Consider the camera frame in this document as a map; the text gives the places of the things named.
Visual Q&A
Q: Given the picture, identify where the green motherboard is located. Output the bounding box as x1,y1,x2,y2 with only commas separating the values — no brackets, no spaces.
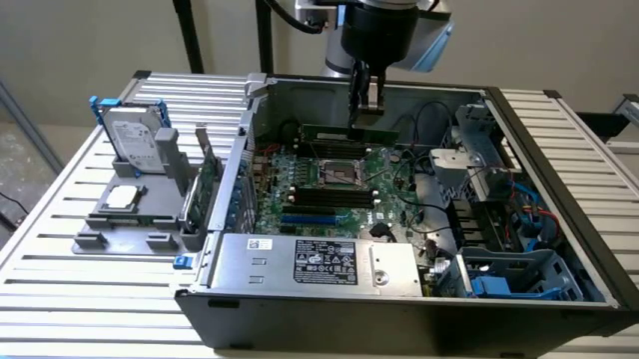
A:
248,141,430,241

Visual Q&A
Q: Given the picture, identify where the black fan shroud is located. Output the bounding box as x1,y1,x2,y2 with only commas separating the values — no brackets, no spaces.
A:
445,197,505,252

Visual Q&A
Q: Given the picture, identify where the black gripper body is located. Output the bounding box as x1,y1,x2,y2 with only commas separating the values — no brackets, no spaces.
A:
340,0,418,71

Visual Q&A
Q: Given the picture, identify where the green graphics card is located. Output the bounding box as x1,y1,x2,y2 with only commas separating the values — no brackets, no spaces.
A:
179,122,224,233

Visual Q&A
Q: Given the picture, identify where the red wire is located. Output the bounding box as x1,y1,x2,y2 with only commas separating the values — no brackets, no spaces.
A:
506,208,558,242

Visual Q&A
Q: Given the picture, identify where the blue expansion slot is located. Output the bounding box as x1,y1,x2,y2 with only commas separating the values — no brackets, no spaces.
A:
280,213,337,225

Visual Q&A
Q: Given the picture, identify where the metal CPU socket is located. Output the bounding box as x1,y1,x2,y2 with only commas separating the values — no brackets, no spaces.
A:
310,156,374,188

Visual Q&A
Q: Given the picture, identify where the grey parts rack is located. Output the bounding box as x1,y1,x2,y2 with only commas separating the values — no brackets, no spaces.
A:
70,129,224,256

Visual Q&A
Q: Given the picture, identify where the black wire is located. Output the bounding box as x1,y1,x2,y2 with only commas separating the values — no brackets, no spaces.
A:
397,99,456,150

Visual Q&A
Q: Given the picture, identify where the blue disk caddy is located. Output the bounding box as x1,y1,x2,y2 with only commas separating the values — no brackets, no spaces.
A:
87,96,173,165

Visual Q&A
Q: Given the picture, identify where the metal drive cage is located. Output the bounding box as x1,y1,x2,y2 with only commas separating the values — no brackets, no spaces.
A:
428,103,522,205

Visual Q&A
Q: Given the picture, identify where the black RAM slot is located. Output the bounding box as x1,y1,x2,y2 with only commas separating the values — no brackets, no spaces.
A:
288,195,378,204
289,191,377,198
288,200,378,210
292,185,376,193

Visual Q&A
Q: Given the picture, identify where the black open PC case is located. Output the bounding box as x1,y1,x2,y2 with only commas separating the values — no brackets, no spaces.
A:
171,72,639,351

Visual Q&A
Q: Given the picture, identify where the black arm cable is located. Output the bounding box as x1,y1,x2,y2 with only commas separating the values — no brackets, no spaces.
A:
272,0,326,35

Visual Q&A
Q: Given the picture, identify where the aluminium frame piece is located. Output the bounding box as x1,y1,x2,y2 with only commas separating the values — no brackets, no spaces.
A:
604,94,639,152

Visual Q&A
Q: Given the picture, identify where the green RAM stick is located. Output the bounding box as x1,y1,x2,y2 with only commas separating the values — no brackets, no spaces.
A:
297,123,400,145

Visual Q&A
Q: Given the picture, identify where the grey disk bay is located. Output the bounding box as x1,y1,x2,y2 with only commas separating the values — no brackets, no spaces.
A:
454,245,585,301

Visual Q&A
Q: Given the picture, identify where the black upright pole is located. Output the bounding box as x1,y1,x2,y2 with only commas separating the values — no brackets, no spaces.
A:
170,0,205,74
254,0,276,74

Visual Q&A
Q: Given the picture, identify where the blue wire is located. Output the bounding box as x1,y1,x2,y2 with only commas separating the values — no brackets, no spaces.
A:
501,178,544,226

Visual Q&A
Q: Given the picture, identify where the silver power supply unit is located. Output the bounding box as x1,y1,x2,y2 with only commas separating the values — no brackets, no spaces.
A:
204,233,426,298

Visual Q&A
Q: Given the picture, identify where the silver CPU chip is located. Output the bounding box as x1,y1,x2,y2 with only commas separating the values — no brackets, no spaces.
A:
105,185,139,209

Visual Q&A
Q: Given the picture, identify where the silver hard disk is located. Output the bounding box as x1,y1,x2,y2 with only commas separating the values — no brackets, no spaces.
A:
102,107,167,175

